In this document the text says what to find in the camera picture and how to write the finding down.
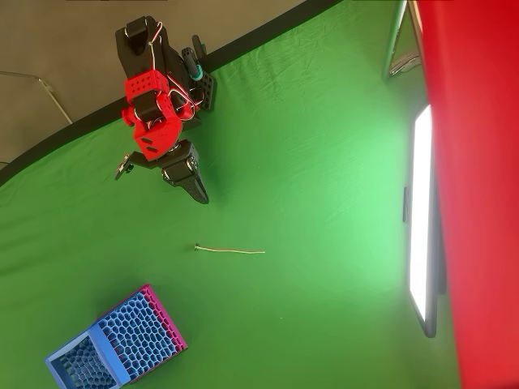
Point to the blue and pink mesh basket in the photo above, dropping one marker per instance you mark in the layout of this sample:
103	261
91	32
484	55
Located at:
134	328

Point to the green cloth with black border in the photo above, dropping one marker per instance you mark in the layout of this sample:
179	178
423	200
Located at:
304	162

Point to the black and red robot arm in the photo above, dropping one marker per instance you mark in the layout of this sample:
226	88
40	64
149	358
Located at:
142	85

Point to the thin white stick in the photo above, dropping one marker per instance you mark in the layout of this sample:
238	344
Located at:
231	250

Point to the black monitor screen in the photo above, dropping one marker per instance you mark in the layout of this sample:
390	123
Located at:
421	202

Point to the chrome tube stand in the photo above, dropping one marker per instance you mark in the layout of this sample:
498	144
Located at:
395	36

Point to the large red cover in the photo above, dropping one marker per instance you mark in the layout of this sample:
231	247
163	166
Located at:
478	162

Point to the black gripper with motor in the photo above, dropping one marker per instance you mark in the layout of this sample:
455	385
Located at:
181	165

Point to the small camera circuit board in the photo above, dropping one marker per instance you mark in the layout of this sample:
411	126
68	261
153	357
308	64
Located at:
121	166

